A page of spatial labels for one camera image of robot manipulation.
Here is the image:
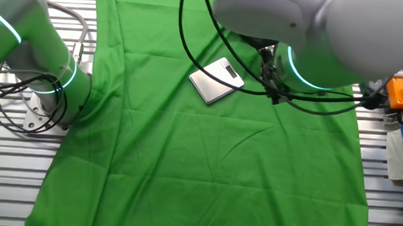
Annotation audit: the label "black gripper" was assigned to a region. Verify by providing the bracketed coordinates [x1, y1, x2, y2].
[257, 44, 281, 84]

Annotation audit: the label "silver digital scale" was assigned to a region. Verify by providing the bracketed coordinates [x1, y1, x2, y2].
[187, 54, 247, 108]

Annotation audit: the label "green cloth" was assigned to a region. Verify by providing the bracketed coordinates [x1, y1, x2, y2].
[24, 0, 384, 226]

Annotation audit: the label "orange box red button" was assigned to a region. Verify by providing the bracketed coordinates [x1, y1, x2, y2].
[384, 76, 403, 111]

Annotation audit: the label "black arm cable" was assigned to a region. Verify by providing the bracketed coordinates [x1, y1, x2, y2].
[172, 0, 394, 120]

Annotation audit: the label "thick grey robot cable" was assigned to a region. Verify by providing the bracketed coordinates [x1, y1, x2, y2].
[41, 0, 92, 65]

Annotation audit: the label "black base cables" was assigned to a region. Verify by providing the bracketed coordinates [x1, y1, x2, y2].
[0, 68, 73, 136]

